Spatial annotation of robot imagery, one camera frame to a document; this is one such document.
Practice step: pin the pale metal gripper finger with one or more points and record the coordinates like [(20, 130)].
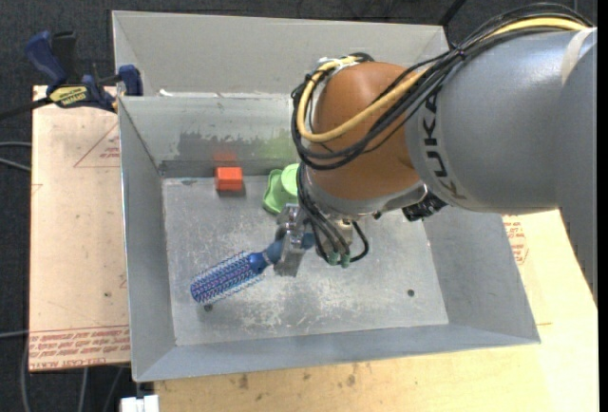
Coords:
[(289, 262), (290, 221)]

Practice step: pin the blue round hairbrush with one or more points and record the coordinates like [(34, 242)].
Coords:
[(223, 278)]

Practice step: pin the light green plastic cup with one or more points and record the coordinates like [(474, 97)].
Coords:
[(280, 192)]

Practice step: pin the orange block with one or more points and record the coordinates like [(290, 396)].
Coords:
[(228, 178)]

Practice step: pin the brown cardboard board, red print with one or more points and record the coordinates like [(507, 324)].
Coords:
[(76, 230)]

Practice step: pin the grey metal bin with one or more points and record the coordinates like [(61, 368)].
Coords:
[(332, 305)]

